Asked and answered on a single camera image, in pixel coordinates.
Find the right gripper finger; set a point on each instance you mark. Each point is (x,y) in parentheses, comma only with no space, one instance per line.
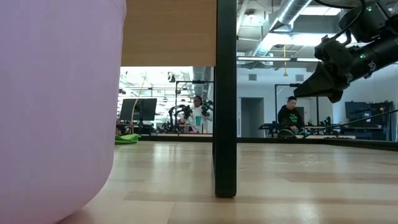
(317,84)

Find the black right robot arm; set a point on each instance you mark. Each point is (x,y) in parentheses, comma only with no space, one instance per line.
(385,49)

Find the wooden shelf board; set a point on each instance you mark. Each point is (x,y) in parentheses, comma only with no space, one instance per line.
(169,31)

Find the ceiling light strip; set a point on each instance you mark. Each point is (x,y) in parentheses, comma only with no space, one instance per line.
(264,58)
(308,59)

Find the person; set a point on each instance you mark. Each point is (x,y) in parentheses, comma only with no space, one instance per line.
(197,119)
(290,119)

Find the black monitor on stand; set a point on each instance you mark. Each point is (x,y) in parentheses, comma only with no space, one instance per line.
(136,109)

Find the folded green cloth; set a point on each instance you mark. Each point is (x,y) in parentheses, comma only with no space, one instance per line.
(126,139)

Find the small lilac plastic cup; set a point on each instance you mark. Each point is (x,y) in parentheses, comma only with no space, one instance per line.
(56,109)

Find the wall vent grille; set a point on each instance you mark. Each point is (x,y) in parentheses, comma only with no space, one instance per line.
(252,77)
(299,77)

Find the black gantry frame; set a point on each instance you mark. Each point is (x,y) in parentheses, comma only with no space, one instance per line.
(192,81)
(292,84)

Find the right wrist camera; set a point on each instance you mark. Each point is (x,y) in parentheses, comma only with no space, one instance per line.
(334,49)

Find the black wall monitors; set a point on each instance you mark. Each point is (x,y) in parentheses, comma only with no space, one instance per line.
(367,113)

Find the black metal table frame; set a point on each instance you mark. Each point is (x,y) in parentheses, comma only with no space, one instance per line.
(311,140)

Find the silver ventilation duct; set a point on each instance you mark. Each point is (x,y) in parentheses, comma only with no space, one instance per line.
(289,12)

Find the black shelf support frame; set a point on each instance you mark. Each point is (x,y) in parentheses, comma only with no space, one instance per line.
(225,93)

